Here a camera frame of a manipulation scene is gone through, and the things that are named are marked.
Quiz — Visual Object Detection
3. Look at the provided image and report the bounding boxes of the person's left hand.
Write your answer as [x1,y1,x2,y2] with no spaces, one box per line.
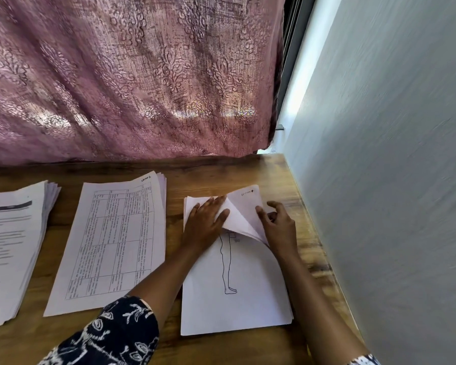
[181,195,231,254]

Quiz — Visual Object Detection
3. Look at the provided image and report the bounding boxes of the person's right hand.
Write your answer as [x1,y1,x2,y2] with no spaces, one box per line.
[255,200,299,259]

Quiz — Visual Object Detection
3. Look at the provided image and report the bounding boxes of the body figure paper stack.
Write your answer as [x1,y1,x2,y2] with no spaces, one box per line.
[180,185,294,337]

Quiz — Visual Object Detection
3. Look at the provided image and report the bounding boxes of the stack of table-printed sheets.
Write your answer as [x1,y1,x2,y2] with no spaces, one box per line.
[43,171,168,318]

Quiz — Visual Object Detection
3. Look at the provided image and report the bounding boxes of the stack with dark header bar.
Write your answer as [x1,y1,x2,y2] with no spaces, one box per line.
[0,180,62,330]

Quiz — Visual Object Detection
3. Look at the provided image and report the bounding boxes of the person's right forearm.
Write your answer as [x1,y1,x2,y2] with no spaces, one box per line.
[277,250,366,365]

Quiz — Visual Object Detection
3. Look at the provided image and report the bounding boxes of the person's left forearm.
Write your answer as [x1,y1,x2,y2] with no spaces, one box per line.
[129,243,202,324]

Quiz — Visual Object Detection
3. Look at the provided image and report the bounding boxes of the pink patterned curtain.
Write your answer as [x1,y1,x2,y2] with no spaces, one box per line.
[0,0,287,166]

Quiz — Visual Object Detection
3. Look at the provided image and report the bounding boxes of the dark window frame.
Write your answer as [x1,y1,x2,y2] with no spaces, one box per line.
[274,0,318,134]

